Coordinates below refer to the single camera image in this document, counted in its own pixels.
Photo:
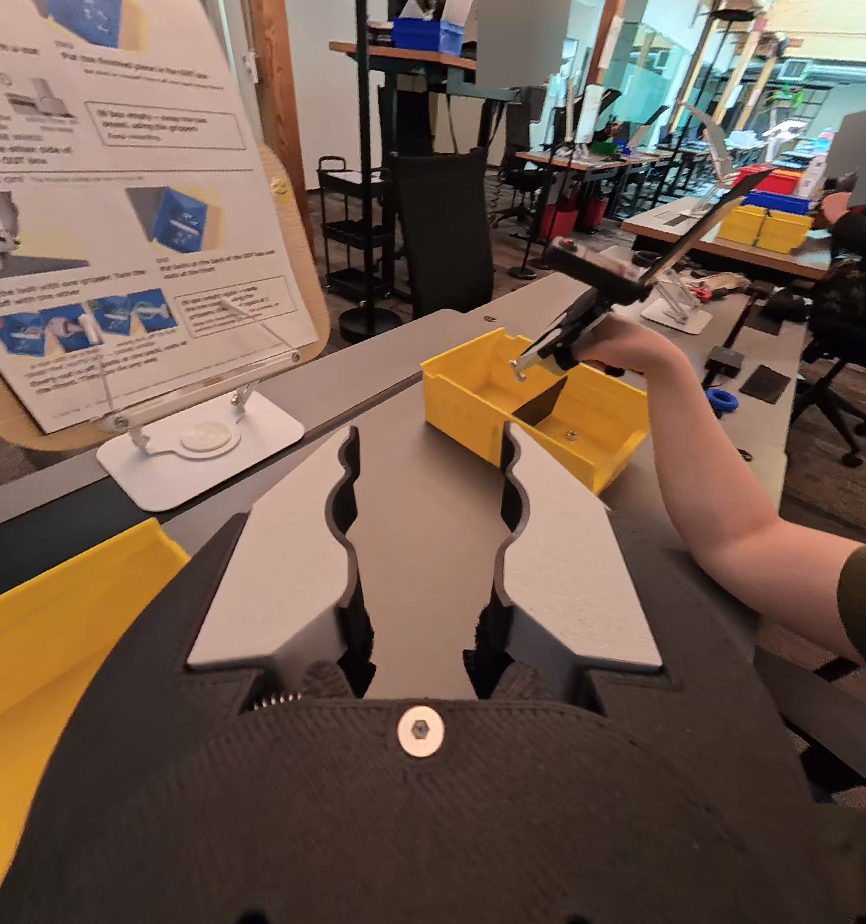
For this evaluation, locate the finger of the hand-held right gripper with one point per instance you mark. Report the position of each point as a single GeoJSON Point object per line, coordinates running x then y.
{"type": "Point", "coordinates": [545, 352]}
{"type": "Point", "coordinates": [566, 317]}

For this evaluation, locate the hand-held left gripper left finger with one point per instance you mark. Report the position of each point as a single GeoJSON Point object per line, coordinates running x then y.
{"type": "Point", "coordinates": [281, 577]}

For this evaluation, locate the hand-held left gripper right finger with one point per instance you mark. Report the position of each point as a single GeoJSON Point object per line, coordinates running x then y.
{"type": "Point", "coordinates": [570, 577]}

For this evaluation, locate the yellow bin with dark divider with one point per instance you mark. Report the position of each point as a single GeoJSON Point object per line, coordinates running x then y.
{"type": "Point", "coordinates": [469, 404]}

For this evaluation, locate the plain yellow plastic bin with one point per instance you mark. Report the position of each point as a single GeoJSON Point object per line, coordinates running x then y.
{"type": "Point", "coordinates": [29, 664]}

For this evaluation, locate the person's right forearm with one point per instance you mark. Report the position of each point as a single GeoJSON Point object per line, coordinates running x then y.
{"type": "Point", "coordinates": [729, 505]}

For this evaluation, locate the person's right hand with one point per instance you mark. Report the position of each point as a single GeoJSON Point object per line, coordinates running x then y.
{"type": "Point", "coordinates": [628, 343]}

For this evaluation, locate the red container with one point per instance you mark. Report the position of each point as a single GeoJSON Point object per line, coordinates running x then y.
{"type": "Point", "coordinates": [559, 220]}
{"type": "Point", "coordinates": [594, 213]}

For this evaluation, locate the grey work table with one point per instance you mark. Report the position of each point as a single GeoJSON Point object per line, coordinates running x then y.
{"type": "Point", "coordinates": [693, 238]}

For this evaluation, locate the small black box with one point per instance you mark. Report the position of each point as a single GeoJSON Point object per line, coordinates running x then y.
{"type": "Point", "coordinates": [722, 359]}

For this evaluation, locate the white metal document stand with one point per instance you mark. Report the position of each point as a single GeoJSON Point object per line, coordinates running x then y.
{"type": "Point", "coordinates": [202, 462]}

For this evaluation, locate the blue tape roll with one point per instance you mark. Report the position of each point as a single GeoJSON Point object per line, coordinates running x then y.
{"type": "Point", "coordinates": [714, 401]}

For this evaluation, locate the black square pad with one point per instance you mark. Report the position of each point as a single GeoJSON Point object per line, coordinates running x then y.
{"type": "Point", "coordinates": [765, 382]}

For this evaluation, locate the blue plastic bin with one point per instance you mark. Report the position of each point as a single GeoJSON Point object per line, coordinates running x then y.
{"type": "Point", "coordinates": [426, 36]}
{"type": "Point", "coordinates": [776, 203]}

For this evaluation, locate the red plastic bin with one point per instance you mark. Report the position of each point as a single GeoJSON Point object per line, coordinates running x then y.
{"type": "Point", "coordinates": [765, 180]}

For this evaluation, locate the black utility cart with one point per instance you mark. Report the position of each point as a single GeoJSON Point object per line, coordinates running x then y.
{"type": "Point", "coordinates": [346, 231]}

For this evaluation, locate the black office chair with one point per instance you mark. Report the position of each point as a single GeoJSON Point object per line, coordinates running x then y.
{"type": "Point", "coordinates": [837, 390]}

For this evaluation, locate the instruction sheet on wooden board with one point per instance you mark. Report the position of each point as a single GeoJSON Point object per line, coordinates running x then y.
{"type": "Point", "coordinates": [115, 180]}

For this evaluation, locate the wooden shelf with black frame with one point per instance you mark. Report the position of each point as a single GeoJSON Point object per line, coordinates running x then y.
{"type": "Point", "coordinates": [404, 58]}

